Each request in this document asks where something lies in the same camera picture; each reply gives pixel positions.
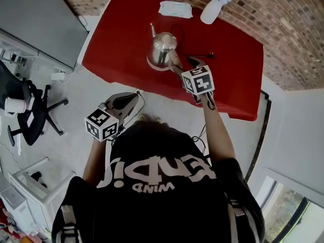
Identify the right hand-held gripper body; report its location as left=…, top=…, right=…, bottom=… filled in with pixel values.
left=177, top=65, right=216, bottom=111

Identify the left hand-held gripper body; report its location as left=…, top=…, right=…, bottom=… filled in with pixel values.
left=84, top=97, right=136, bottom=142

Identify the stainless steel gooseneck kettle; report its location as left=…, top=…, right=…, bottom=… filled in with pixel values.
left=148, top=23, right=183, bottom=69

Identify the person's right forearm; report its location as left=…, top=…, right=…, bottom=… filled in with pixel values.
left=201, top=102, right=237, bottom=163

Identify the person's left forearm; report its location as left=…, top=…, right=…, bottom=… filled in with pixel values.
left=82, top=137, right=113, bottom=184

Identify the red tablecloth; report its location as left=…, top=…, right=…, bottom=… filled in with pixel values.
left=81, top=0, right=264, bottom=123

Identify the white ceramic vase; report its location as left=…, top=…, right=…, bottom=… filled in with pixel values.
left=199, top=0, right=224, bottom=25

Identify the white wet wipes packet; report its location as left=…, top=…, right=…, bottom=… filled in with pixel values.
left=158, top=1, right=194, bottom=19

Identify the white power strip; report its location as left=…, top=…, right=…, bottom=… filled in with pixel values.
left=51, top=70, right=66, bottom=81

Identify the black office chair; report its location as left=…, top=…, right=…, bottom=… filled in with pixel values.
left=0, top=59, right=69, bottom=146

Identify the black edge strip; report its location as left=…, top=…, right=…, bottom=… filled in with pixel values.
left=244, top=90, right=273, bottom=183

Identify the white small table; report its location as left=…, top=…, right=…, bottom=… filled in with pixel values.
left=8, top=157, right=76, bottom=205

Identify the white mug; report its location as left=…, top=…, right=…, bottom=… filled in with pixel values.
left=4, top=96, right=26, bottom=115

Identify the person's black printed t-shirt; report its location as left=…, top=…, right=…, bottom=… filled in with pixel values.
left=52, top=121, right=266, bottom=243

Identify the white shelf unit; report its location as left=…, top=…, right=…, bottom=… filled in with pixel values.
left=0, top=31, right=40, bottom=67

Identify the grey cabinet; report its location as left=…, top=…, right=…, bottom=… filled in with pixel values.
left=0, top=0, right=90, bottom=71

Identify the white box appliance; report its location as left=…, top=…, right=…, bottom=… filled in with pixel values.
left=0, top=186, right=31, bottom=234

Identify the glass window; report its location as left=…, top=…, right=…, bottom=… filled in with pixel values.
left=260, top=175, right=324, bottom=243

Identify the black power cable with plug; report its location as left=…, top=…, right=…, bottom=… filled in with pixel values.
left=170, top=24, right=216, bottom=60

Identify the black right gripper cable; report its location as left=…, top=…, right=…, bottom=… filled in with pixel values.
left=191, top=124, right=211, bottom=159

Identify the grey shoulder strap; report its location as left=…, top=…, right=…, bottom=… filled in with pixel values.
left=227, top=200, right=258, bottom=243
left=58, top=204, right=78, bottom=243

